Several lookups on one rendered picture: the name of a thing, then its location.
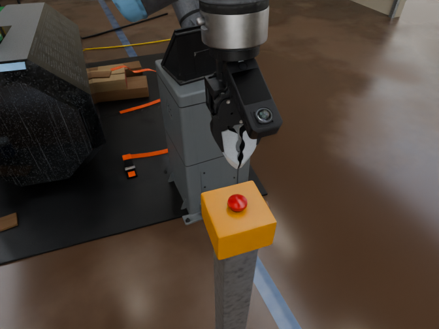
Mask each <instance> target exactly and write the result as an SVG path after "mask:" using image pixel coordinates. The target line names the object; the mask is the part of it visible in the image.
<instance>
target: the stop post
mask: <svg viewBox="0 0 439 329"><path fill-rule="evenodd" d="M235 194H240V195H243V196H245V197H246V199H247V201H248V205H247V207H246V208H245V209H244V210H242V211H233V210H231V209H230V208H229V207H228V205H227V201H228V199H229V197H230V196H231V195H235ZM201 210H202V218H203V221H204V224H205V226H206V229H207V231H208V235H209V237H210V240H211V242H212V245H213V248H214V290H215V318H216V329H246V325H247V320H248V311H249V307H250V299H251V294H252V286H253V279H254V273H255V265H256V261H257V253H258V249H259V248H262V247H265V246H268V245H271V244H272V243H273V239H274V233H275V229H276V220H275V218H274V216H273V214H272V213H271V211H270V209H269V208H268V206H267V204H266V202H265V200H264V199H263V197H262V196H261V193H260V192H259V190H258V188H257V187H256V185H255V183H254V182H253V181H247V182H244V183H239V184H236V185H231V186H228V187H222V188H219V189H214V190H211V191H207V192H203V193H201Z"/></svg>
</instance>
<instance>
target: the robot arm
mask: <svg viewBox="0 0 439 329"><path fill-rule="evenodd" d="M112 1H113V3H114V4H115V6H116V7H117V9H118V10H119V11H120V13H121V14H122V15H123V16H124V18H125V19H127V20H128V21H130V22H137V21H139V20H141V19H146V18H148V16H149V15H151V14H153V13H155V12H157V11H158V10H161V9H162V8H165V7H167V6H169V5H170V4H172V7H173V9H174V11H175V14H176V17H177V18H178V21H179V24H180V27H181V28H184V27H190V26H194V25H201V37H202V42H203V43H204V44H206V45H207V46H209V54H210V56H211V57H213V58H214V59H216V72H214V74H213V75H209V76H204V86H205V95H206V105H207V107H208V109H209V111H210V113H211V117H212V120H211V122H210V130H211V133H212V136H213V137H214V140H215V141H216V143H217V145H218V146H219V148H220V150H221V152H222V153H223V154H224V156H225V158H226V159H227V161H228V163H229V164H230V165H231V166H233V167H234V168H235V169H237V168H242V167H243V165H244V164H245V163H246V161H247V160H248V159H249V158H250V156H251V155H252V153H253V152H254V150H255V148H256V146H257V145H258V144H259V142H260V140H261V138H262V137H265V136H270V135H273V134H276V133H277V132H278V130H279V129H280V127H281V125H282V123H283V120H282V117H281V115H280V113H279V111H278V109H277V107H276V104H275V102H274V99H273V98H272V95H271V93H270V91H269V88H268V86H267V83H266V82H265V79H264V77H263V75H262V72H261V70H260V68H259V65H258V64H257V61H256V59H255V58H254V57H256V56H257V55H259V49H260V45H262V44H263V43H264V42H266V41H267V37H268V16H269V5H268V4H269V0H112ZM211 78H214V79H211ZM207 89H208V91H207ZM240 124H242V126H239V128H238V134H237V132H236V131H235V129H234V128H233V127H234V125H240ZM238 135H239V138H240V141H241V144H240V147H239V148H240V154H239V156H238V151H237V149H236V143H237V142H238ZM237 156H238V158H237Z"/></svg>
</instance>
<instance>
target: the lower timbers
mask: <svg viewBox="0 0 439 329"><path fill-rule="evenodd" d="M120 64H123V65H125V66H126V67H124V68H125V73H126V77H127V89H121V90H115V91H104V92H98V93H95V94H96V97H97V102H107V101H118V100H124V99H136V98H142V97H149V92H148V82H147V77H146V76H138V75H142V72H132V71H138V70H141V69H142V67H141V65H140V62H139V61H133V62H128V63H120ZM128 68H130V69H131V70H132V71H131V70H129V69H128ZM97 70H98V67H93V68H90V71H97ZM130 76H133V77H130Z"/></svg>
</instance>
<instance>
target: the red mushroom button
mask: <svg viewBox="0 0 439 329"><path fill-rule="evenodd" d="M227 205H228V207H229V208H230V209H231V210H233V211H235V212H241V211H242V210H244V209H245V208H246V207H247V205H248V201H247V199H246V197H245V196H243V195H240V194H235V195H231V196H230V197H229V199H228V201H227Z"/></svg>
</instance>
